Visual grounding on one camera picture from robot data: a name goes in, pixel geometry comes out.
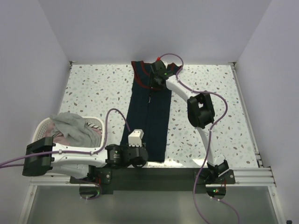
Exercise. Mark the navy basketball tank top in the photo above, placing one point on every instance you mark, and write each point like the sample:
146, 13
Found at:
149, 110

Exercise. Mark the grey garment in basket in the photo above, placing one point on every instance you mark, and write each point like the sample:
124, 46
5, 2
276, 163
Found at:
75, 130

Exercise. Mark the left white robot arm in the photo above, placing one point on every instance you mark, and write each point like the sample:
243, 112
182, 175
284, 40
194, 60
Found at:
45, 156

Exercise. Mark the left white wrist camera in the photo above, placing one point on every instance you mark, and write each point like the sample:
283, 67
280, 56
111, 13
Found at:
135, 138

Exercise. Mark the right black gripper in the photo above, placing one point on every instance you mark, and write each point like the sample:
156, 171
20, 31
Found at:
152, 76

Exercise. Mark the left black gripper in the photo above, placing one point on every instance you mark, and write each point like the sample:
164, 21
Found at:
142, 163

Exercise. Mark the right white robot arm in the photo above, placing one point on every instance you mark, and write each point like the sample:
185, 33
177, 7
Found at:
200, 113

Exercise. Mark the striped white garment in basket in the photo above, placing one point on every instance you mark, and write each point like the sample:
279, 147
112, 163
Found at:
95, 127

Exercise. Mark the pink garment in basket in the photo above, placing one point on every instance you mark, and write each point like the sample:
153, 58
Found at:
58, 137

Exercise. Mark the white laundry basket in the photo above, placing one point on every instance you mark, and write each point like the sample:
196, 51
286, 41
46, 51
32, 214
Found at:
41, 128

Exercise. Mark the aluminium frame rail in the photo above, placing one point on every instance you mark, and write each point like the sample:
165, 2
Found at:
243, 177

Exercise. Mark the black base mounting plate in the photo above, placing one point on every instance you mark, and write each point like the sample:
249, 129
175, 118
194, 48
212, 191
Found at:
151, 179

